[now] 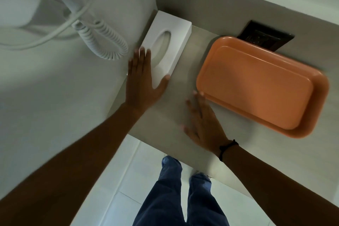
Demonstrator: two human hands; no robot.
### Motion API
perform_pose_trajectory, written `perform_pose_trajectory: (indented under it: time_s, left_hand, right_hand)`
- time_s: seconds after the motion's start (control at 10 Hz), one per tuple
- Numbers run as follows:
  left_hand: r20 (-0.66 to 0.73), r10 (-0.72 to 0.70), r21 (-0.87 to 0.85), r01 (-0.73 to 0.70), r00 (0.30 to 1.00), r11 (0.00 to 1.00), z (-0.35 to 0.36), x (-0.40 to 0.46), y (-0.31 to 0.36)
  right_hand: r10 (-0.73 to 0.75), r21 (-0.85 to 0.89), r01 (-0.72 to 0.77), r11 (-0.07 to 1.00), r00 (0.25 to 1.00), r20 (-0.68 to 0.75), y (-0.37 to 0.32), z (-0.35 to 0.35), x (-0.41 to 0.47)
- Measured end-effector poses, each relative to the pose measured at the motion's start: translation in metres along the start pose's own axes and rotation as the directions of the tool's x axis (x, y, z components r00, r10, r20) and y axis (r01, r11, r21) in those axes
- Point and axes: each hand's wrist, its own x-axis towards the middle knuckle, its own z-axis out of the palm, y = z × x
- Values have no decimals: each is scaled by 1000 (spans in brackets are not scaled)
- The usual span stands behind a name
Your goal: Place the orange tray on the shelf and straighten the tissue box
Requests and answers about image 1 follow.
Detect person's left hand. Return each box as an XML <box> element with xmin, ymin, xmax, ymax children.
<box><xmin>124</xmin><ymin>46</ymin><xmax>171</xmax><ymax>114</ymax></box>

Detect person's right hand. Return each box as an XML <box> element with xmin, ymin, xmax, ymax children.
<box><xmin>182</xmin><ymin>91</ymin><xmax>231</xmax><ymax>154</ymax></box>

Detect white tissue box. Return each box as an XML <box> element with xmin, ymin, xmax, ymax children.
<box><xmin>139</xmin><ymin>10</ymin><xmax>192</xmax><ymax>89</ymax></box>

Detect orange plastic tray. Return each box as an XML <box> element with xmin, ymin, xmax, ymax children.
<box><xmin>196</xmin><ymin>36</ymin><xmax>331</xmax><ymax>139</ymax></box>

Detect person's left forearm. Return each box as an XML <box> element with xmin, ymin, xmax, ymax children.
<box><xmin>0</xmin><ymin>103</ymin><xmax>145</xmax><ymax>226</ymax></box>

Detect person's right forearm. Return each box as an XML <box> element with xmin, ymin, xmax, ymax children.
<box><xmin>222</xmin><ymin>143</ymin><xmax>339</xmax><ymax>226</ymax></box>

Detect black wristband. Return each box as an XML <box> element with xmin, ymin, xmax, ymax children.
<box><xmin>218</xmin><ymin>139</ymin><xmax>239</xmax><ymax>162</ymax></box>

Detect blue jeans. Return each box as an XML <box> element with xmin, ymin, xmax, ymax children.
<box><xmin>132</xmin><ymin>155</ymin><xmax>230</xmax><ymax>226</ymax></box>

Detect black wall socket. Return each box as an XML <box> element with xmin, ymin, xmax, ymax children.
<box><xmin>237</xmin><ymin>20</ymin><xmax>295</xmax><ymax>52</ymax></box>

